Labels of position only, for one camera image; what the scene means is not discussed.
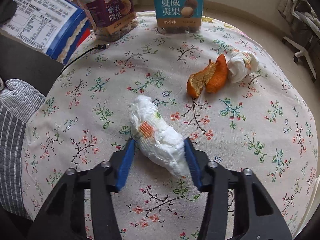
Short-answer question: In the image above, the long white tissue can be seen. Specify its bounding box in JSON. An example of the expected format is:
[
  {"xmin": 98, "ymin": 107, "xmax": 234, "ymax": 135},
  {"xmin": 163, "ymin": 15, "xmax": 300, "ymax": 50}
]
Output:
[{"xmin": 129, "ymin": 95, "xmax": 189, "ymax": 177}]

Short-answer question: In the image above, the orange peel piece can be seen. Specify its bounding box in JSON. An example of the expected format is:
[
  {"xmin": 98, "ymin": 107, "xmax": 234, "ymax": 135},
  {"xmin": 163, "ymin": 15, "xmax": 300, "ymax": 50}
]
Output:
[
  {"xmin": 206, "ymin": 54, "xmax": 229, "ymax": 93},
  {"xmin": 187, "ymin": 60, "xmax": 216, "ymax": 99}
]

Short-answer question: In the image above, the round white tissue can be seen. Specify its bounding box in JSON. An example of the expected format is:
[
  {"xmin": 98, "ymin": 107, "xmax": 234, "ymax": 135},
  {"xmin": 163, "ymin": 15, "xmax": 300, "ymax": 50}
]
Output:
[{"xmin": 227, "ymin": 51, "xmax": 259, "ymax": 83}]

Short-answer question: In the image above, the blue milk carton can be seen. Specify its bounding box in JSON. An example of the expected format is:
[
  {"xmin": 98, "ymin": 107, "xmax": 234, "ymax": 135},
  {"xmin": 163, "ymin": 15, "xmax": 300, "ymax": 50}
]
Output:
[{"xmin": 1, "ymin": 0, "xmax": 90, "ymax": 65}]

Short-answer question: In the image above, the floral tablecloth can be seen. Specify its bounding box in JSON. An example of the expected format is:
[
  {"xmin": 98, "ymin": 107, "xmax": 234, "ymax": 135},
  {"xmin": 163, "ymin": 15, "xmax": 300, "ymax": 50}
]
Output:
[{"xmin": 22, "ymin": 14, "xmax": 319, "ymax": 235}]

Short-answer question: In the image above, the grey striped cushion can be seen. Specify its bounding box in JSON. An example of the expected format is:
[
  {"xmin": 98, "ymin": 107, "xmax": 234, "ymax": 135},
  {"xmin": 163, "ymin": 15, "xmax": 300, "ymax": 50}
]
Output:
[{"xmin": 0, "ymin": 79, "xmax": 45, "ymax": 218}]

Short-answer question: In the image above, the white office chair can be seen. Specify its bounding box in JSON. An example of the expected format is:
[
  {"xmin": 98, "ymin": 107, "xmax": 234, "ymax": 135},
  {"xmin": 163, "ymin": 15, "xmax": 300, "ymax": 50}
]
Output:
[{"xmin": 278, "ymin": 0, "xmax": 319, "ymax": 82}]

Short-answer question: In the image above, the purple label nut jar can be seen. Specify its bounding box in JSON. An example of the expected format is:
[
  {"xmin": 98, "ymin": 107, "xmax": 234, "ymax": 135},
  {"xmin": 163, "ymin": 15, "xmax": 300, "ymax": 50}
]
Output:
[{"xmin": 78, "ymin": 0, "xmax": 138, "ymax": 42}]

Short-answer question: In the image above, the teal label macadamia jar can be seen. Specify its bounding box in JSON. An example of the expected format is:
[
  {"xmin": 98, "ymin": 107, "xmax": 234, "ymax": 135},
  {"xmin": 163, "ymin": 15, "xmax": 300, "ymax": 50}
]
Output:
[{"xmin": 153, "ymin": 0, "xmax": 203, "ymax": 34}]

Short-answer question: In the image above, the black usb cable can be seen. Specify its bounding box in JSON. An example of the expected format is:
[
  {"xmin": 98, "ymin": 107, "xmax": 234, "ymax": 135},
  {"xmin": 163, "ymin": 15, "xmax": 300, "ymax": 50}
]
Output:
[{"xmin": 60, "ymin": 44, "xmax": 110, "ymax": 77}]

